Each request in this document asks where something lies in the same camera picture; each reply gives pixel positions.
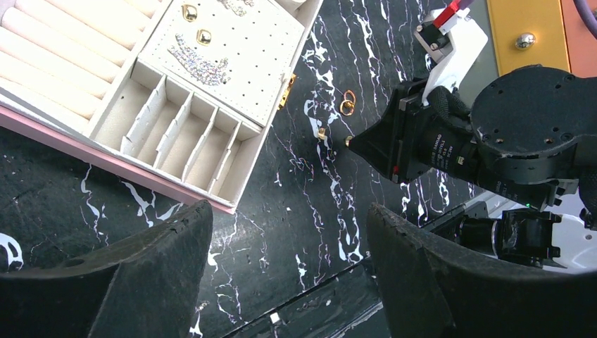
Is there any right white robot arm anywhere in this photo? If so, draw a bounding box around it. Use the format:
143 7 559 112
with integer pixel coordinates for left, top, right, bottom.
346 65 596 273

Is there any white cylinder with orange lid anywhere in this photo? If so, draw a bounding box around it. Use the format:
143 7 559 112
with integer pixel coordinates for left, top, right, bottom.
487 0 596 77

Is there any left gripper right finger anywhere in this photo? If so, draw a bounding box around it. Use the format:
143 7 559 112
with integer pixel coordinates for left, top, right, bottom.
366 204 596 337

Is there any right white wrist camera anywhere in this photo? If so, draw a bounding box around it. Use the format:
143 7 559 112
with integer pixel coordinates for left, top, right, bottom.
414 0 489 106

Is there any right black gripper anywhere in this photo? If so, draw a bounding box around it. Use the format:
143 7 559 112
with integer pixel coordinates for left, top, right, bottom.
348 79 480 183

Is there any silver rhinestone earring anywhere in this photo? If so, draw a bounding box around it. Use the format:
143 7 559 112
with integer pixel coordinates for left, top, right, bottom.
168 33 230 86

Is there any pink jewelry box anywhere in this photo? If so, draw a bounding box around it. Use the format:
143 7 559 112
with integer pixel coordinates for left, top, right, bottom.
1 1 322 213

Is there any gold stud in box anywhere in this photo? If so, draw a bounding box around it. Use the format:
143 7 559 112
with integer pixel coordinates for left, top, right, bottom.
181 4 198 23
196 29 213 46

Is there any gold double hoop earring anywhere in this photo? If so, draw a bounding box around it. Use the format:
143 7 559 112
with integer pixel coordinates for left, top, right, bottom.
339 89 356 116

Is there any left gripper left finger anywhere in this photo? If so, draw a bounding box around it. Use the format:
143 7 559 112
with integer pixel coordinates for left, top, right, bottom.
1 201 213 337

